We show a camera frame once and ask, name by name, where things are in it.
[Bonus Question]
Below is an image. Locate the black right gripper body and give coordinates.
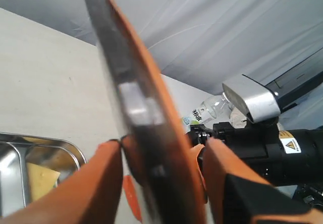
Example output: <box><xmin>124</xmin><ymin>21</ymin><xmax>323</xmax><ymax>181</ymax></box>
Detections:
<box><xmin>186</xmin><ymin>122</ymin><xmax>284</xmax><ymax>186</ymax></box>

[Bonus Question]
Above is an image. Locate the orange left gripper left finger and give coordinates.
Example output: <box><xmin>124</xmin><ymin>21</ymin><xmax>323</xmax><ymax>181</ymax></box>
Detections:
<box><xmin>1</xmin><ymin>140</ymin><xmax>123</xmax><ymax>223</ymax></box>

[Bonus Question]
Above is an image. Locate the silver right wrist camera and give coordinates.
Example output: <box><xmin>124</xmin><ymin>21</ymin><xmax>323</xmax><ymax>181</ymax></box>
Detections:
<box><xmin>222</xmin><ymin>75</ymin><xmax>281</xmax><ymax>123</ymax></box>

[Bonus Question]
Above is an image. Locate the white wrinkled backdrop curtain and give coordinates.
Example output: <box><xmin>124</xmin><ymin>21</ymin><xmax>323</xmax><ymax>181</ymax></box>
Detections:
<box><xmin>1</xmin><ymin>0</ymin><xmax>322</xmax><ymax>94</ymax></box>

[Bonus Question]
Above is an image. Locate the clear plastic bottle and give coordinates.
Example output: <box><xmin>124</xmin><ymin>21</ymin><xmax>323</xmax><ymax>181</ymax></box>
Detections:
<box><xmin>181</xmin><ymin>92</ymin><xmax>234</xmax><ymax>133</ymax></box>

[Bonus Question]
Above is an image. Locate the yellow toy cheese wedge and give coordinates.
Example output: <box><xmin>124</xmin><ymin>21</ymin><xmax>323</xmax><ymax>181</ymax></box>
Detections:
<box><xmin>27</xmin><ymin>163</ymin><xmax>61</xmax><ymax>202</ymax></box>

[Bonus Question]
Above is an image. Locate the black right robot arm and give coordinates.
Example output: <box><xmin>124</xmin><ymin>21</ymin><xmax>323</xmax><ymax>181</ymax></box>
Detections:
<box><xmin>121</xmin><ymin>119</ymin><xmax>322</xmax><ymax>223</ymax></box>

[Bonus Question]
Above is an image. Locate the steel two-compartment lunch box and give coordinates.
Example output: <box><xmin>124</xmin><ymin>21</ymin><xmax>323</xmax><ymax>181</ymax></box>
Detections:
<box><xmin>1</xmin><ymin>133</ymin><xmax>86</xmax><ymax>217</ymax></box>

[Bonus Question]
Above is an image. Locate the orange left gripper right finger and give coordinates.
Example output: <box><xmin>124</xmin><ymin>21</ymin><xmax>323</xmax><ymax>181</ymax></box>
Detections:
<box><xmin>203</xmin><ymin>138</ymin><xmax>322</xmax><ymax>223</ymax></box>

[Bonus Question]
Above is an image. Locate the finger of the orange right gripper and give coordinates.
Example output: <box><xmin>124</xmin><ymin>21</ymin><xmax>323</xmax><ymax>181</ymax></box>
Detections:
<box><xmin>190</xmin><ymin>144</ymin><xmax>205</xmax><ymax>190</ymax></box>
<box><xmin>123</xmin><ymin>175</ymin><xmax>142</xmax><ymax>221</ymax></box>

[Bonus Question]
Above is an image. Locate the dark transparent lunch box lid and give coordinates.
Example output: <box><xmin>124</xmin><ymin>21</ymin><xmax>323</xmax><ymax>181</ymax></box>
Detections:
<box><xmin>85</xmin><ymin>0</ymin><xmax>206</xmax><ymax>223</ymax></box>

